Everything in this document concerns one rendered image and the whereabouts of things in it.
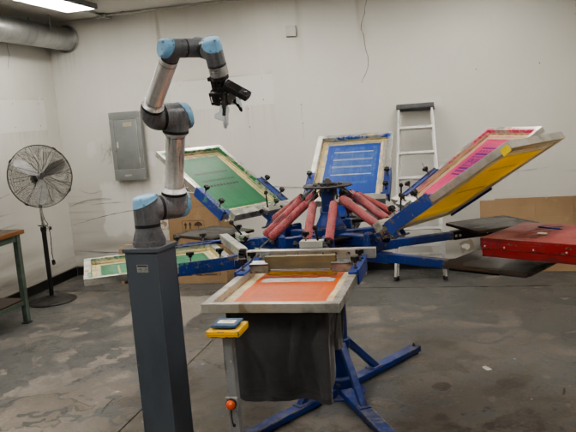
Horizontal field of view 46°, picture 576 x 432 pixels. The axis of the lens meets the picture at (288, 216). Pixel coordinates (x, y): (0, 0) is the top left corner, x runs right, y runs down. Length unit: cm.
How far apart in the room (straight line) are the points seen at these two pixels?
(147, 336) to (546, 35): 533
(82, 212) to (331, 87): 334
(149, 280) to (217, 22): 502
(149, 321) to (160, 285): 18
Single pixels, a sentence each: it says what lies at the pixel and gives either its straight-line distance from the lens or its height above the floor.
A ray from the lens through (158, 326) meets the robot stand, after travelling 318.
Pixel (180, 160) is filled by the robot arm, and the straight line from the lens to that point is 312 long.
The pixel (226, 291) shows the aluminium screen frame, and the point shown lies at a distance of 308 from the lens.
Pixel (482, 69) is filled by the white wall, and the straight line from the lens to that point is 732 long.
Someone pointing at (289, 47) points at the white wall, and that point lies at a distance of 754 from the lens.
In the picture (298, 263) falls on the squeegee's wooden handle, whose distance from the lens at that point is 335.
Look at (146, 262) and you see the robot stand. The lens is 312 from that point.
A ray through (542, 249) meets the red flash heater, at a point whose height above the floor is 107.
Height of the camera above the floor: 174
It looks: 8 degrees down
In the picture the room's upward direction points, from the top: 4 degrees counter-clockwise
